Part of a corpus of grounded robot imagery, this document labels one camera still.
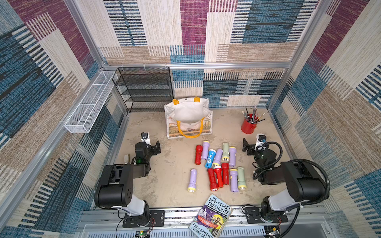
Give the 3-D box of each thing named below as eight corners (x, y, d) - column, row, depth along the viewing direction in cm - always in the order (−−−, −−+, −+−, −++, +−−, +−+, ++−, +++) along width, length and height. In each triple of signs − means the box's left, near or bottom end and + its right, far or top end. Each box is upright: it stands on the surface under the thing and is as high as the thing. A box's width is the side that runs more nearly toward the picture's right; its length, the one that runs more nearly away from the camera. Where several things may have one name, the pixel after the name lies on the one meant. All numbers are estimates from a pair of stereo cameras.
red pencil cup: (239, 130, 111) (243, 119, 101) (244, 123, 115) (248, 112, 105) (250, 136, 107) (255, 125, 98) (254, 129, 111) (260, 118, 102)
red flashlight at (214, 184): (211, 191, 82) (211, 190, 81) (206, 170, 90) (207, 168, 89) (218, 190, 83) (219, 189, 81) (214, 169, 91) (214, 167, 89)
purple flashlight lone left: (187, 191, 83) (187, 190, 80) (190, 170, 91) (190, 168, 88) (195, 192, 82) (195, 191, 80) (197, 171, 90) (197, 169, 88)
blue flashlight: (204, 167, 91) (204, 164, 89) (208, 150, 99) (209, 148, 96) (212, 169, 90) (213, 167, 88) (216, 152, 98) (217, 150, 95)
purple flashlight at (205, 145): (200, 159, 95) (200, 157, 93) (203, 142, 103) (203, 140, 101) (207, 160, 95) (207, 158, 92) (209, 143, 103) (209, 140, 100)
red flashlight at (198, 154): (193, 164, 93) (193, 162, 91) (196, 146, 101) (196, 144, 99) (200, 165, 92) (201, 163, 90) (202, 147, 100) (203, 145, 98)
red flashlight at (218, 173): (215, 187, 84) (216, 186, 82) (213, 167, 91) (214, 165, 89) (223, 187, 84) (223, 186, 82) (220, 167, 91) (221, 165, 89)
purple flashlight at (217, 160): (212, 164, 93) (212, 162, 90) (216, 149, 99) (217, 147, 97) (219, 166, 92) (219, 165, 90) (223, 151, 98) (223, 149, 96)
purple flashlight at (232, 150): (229, 165, 92) (230, 163, 90) (228, 148, 100) (229, 146, 97) (236, 166, 92) (237, 164, 89) (235, 149, 100) (236, 146, 97)
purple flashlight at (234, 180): (230, 191, 82) (231, 190, 80) (229, 170, 90) (230, 168, 88) (238, 192, 82) (239, 191, 80) (236, 170, 90) (237, 168, 88)
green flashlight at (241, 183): (238, 189, 83) (239, 187, 81) (235, 168, 91) (236, 166, 89) (245, 189, 83) (246, 188, 81) (242, 168, 91) (243, 166, 89)
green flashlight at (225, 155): (222, 161, 94) (222, 159, 91) (221, 144, 102) (222, 142, 99) (228, 162, 94) (229, 159, 91) (228, 145, 101) (228, 142, 99)
